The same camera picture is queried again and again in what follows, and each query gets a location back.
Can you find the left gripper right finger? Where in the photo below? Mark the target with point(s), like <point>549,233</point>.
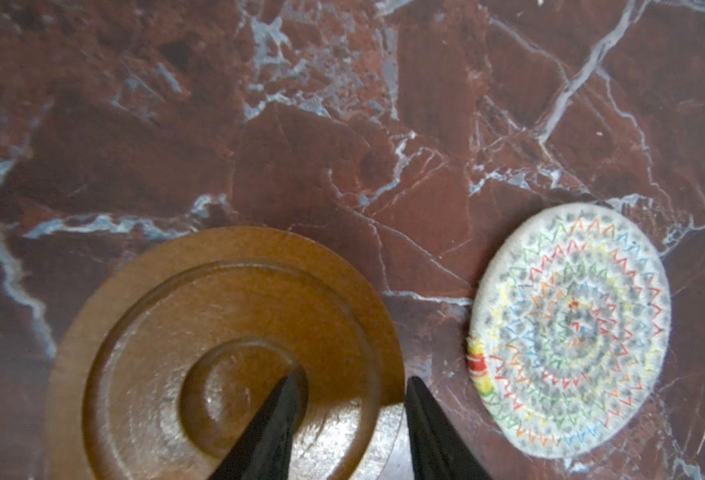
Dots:
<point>437,451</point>

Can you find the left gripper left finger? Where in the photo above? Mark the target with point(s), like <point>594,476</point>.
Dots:
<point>264,450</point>

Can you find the left brown wooden coaster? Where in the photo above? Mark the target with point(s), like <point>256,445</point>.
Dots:
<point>167,363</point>

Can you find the multicolour woven coaster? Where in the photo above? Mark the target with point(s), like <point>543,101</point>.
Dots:
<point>569,329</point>

